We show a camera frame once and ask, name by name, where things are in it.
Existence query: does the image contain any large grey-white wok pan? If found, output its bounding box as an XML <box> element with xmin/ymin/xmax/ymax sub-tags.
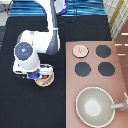
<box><xmin>76</xmin><ymin>87</ymin><xmax>128</xmax><ymax>128</ymax></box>

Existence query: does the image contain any black table mat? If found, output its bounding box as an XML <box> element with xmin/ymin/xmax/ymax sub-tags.
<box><xmin>0</xmin><ymin>15</ymin><xmax>111</xmax><ymax>128</ymax></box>

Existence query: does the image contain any black burner disc rear-right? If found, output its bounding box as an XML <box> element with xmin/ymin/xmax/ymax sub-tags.
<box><xmin>96</xmin><ymin>45</ymin><xmax>111</xmax><ymax>58</ymax></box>

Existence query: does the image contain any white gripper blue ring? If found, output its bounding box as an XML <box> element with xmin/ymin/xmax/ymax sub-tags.
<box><xmin>13</xmin><ymin>60</ymin><xmax>53</xmax><ymax>79</ymax></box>

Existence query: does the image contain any pink toy pot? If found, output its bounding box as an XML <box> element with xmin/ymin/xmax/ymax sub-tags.
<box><xmin>35</xmin><ymin>75</ymin><xmax>54</xmax><ymax>87</ymax></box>

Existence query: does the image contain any pink toy stove board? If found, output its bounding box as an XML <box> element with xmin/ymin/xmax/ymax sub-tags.
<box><xmin>66</xmin><ymin>41</ymin><xmax>128</xmax><ymax>128</ymax></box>

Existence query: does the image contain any black burner disc front-right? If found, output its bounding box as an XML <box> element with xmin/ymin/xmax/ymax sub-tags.
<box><xmin>98</xmin><ymin>62</ymin><xmax>115</xmax><ymax>76</ymax></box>

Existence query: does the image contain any black cable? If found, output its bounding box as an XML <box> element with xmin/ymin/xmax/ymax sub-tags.
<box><xmin>56</xmin><ymin>0</ymin><xmax>80</xmax><ymax>25</ymax></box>

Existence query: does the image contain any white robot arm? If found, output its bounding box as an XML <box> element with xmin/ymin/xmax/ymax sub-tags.
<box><xmin>13</xmin><ymin>0</ymin><xmax>66</xmax><ymax>79</ymax></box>

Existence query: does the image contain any pink pot lid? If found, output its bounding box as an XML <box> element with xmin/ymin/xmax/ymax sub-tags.
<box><xmin>73</xmin><ymin>45</ymin><xmax>89</xmax><ymax>58</ymax></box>

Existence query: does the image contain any black burner disc front-left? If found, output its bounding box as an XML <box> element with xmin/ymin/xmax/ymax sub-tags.
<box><xmin>75</xmin><ymin>62</ymin><xmax>91</xmax><ymax>77</ymax></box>

